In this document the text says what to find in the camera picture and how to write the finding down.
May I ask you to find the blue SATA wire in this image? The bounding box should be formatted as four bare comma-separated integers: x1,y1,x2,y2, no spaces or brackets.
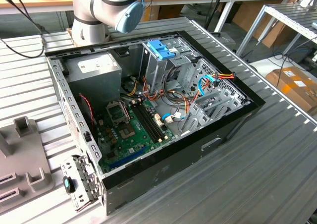
162,74,215,123

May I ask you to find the grey metal disk bay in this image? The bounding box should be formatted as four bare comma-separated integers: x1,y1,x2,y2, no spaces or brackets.
180,85,251,138

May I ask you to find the white motherboard connector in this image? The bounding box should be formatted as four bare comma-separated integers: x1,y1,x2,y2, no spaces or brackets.
153,113,164,128

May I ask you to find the black RAM slot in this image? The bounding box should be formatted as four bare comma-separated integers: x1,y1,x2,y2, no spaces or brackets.
131,105,158,144
134,104,160,142
140,102,166,139
137,103,163,141

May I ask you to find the grey metal drive cage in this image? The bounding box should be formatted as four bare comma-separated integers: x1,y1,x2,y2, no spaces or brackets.
138,39,200,94

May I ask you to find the square brown chipset chip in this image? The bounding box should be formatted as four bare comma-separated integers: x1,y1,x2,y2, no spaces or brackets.
118,125,136,140

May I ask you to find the CPU socket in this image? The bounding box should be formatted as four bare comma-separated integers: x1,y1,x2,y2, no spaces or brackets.
105,100,132,124

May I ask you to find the green motherboard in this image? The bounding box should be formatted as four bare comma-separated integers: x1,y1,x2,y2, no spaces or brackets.
93,99,179,174

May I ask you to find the blue plastic drive carrier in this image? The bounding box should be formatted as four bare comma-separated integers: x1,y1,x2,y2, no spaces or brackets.
147,40,179,60

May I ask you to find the blue expansion slot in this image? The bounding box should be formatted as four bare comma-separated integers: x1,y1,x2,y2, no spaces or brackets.
108,146,149,170

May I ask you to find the black open PC case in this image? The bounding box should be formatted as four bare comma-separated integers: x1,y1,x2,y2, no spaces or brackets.
44,30,266,216

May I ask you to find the grey power supply unit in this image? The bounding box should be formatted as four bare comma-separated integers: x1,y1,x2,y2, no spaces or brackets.
63,51,123,109

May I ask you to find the black stand pole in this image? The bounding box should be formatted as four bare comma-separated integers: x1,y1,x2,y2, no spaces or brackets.
204,0,227,34

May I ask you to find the large brown cardboard box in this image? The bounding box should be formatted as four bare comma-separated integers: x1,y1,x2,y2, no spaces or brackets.
231,0,297,49

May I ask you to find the labelled cardboard box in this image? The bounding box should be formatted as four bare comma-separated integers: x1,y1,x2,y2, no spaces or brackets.
264,65,317,116

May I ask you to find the grey parts rack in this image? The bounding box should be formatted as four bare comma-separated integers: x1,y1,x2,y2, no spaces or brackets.
0,116,57,215

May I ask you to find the orange red wire bundle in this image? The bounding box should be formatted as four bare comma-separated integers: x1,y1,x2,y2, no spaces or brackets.
142,75,199,113

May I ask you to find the yellow black wire bundle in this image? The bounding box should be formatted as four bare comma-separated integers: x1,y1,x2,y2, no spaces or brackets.
123,75,140,97

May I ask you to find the red black fan wire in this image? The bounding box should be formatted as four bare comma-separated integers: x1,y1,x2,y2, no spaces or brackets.
78,92,98,128

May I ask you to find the grey metal slot bracket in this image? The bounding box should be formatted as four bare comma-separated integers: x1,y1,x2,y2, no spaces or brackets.
60,154,105,213

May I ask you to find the black teal latch handle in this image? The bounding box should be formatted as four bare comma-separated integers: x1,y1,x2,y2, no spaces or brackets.
63,175,76,194

